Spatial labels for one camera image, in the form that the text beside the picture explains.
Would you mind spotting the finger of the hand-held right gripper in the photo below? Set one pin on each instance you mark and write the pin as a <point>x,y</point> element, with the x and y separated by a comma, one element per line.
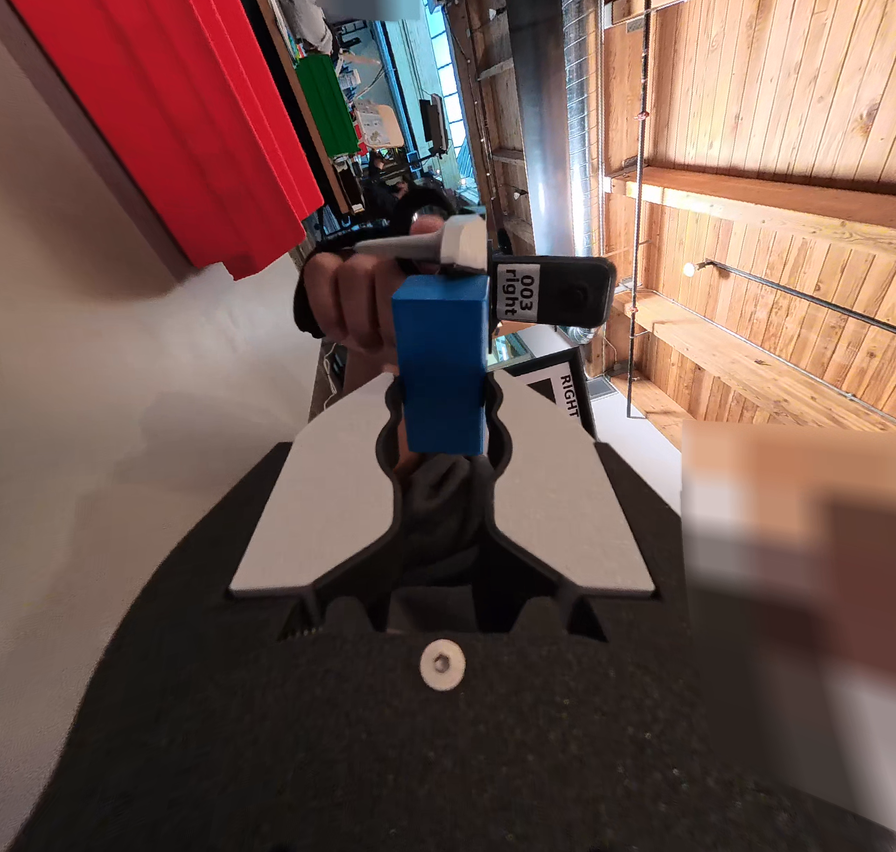
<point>445,243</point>

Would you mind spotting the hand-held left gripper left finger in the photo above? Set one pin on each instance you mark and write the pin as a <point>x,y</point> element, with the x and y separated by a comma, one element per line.
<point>315,502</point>

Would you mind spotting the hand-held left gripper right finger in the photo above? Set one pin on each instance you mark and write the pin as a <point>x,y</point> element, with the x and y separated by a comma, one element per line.
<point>574,502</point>

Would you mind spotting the red plastic bin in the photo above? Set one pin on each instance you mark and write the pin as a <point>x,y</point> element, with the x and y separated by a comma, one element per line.
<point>154,96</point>

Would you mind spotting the person's right hand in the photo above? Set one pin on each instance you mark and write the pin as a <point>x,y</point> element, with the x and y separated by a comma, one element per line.
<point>350,299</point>

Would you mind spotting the printed marker board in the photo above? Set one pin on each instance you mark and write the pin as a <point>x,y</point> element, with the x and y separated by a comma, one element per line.
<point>560,390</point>

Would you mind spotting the green box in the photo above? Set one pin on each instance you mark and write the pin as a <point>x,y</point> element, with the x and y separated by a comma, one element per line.
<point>325,103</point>

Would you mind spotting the silver ventilation duct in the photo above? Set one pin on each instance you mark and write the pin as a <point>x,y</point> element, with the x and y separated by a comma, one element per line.
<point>539,96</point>

